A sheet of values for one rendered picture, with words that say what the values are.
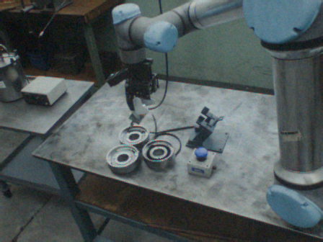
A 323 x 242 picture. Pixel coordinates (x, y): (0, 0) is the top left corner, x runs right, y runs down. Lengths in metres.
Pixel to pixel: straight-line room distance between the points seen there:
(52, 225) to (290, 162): 1.63
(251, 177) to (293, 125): 0.42
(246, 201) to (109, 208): 0.57
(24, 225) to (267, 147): 1.53
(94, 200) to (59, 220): 0.76
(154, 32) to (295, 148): 0.41
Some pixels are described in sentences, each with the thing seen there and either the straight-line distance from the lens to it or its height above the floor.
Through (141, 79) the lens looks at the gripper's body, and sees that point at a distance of 0.97.
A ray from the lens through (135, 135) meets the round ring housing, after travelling 1.17.
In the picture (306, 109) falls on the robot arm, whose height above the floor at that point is 1.20.
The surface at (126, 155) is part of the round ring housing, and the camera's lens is 1.09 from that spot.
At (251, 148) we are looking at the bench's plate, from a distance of 1.11.
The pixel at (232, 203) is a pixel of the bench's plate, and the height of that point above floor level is 0.80.
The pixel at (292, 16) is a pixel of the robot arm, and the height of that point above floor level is 1.37.
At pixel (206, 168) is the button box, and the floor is 0.84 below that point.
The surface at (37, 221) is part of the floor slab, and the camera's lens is 2.14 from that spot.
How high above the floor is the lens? 1.55
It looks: 37 degrees down
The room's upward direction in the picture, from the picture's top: 8 degrees counter-clockwise
